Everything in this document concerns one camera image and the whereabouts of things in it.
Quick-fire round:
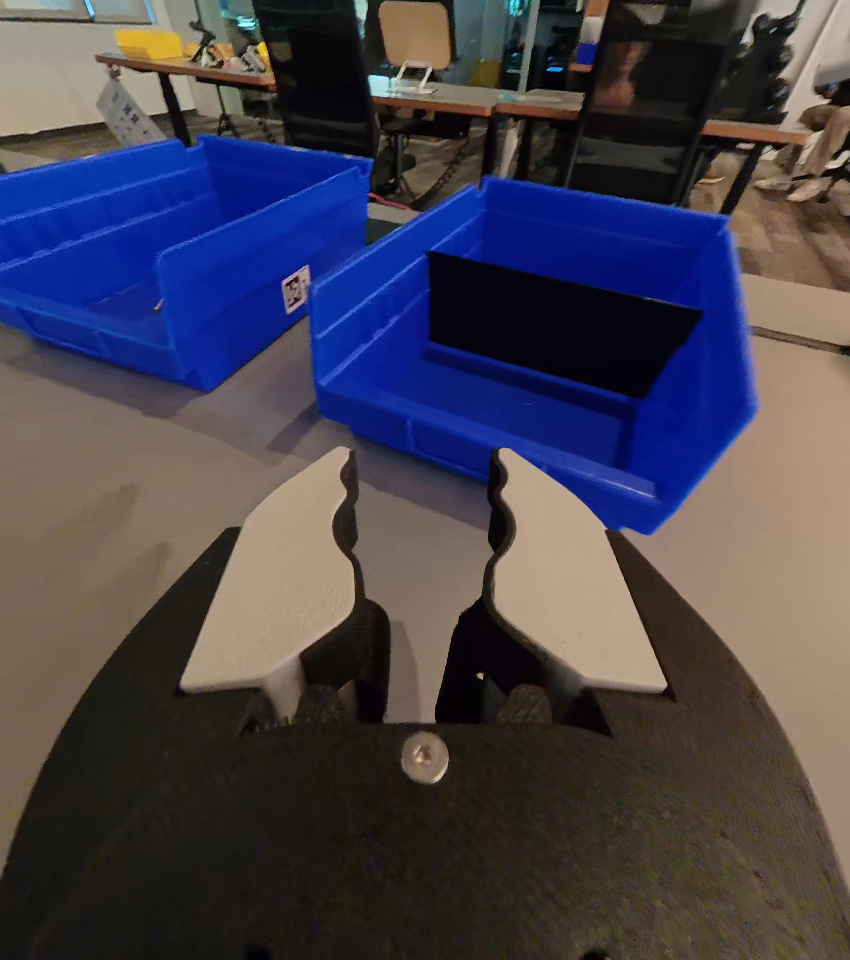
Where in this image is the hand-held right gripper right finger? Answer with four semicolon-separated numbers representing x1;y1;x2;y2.
482;447;669;720

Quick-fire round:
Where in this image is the black table mat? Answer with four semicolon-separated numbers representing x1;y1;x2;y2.
366;202;418;245

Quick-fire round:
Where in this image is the black panel with tan insert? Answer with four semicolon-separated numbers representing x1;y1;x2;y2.
376;0;457;69

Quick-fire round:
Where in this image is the wooden desk with black legs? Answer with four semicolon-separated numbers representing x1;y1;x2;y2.
95;51;277;147
368;73;812;219

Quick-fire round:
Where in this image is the black mesh office chair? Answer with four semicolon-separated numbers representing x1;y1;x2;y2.
563;0;733;207

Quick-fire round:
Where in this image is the white printed sign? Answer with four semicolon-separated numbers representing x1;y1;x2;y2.
97;78;167;147

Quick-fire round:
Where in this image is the black coiled cable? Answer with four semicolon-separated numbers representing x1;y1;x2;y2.
425;142;472;200

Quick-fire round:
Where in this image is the black bin divider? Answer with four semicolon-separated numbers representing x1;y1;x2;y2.
427;251;705;400

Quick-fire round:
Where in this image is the white tablet stand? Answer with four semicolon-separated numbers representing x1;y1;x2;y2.
387;60;441;96

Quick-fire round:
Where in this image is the brown mannequin head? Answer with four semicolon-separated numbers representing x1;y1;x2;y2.
596;37;654;106

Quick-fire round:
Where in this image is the black high-back chair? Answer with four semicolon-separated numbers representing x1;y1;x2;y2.
251;0;382;162

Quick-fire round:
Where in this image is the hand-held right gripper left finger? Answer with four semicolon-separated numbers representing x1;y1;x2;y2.
179;446;366;721

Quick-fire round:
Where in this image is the yellow paper pad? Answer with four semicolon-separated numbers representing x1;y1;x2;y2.
113;28;186;61

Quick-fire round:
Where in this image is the blue plastic storage bin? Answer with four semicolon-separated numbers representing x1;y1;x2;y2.
0;135;375;393

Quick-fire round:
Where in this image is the blue storage bin with divider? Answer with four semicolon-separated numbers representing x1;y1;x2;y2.
310;176;759;536

